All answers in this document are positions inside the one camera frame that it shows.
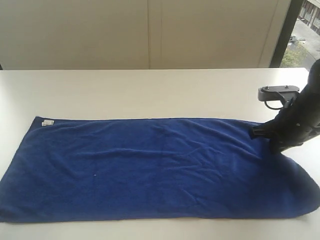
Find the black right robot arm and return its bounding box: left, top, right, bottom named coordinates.
left=249, top=60, right=320, bottom=154

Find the dark window frame post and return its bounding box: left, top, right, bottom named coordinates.
left=269, top=0, right=303, bottom=68

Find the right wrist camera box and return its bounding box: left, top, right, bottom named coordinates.
left=257, top=85, right=300, bottom=104

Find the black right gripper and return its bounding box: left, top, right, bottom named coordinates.
left=249, top=84, right=320, bottom=153

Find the blue microfiber towel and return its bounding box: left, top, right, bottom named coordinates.
left=0, top=117, right=320, bottom=223

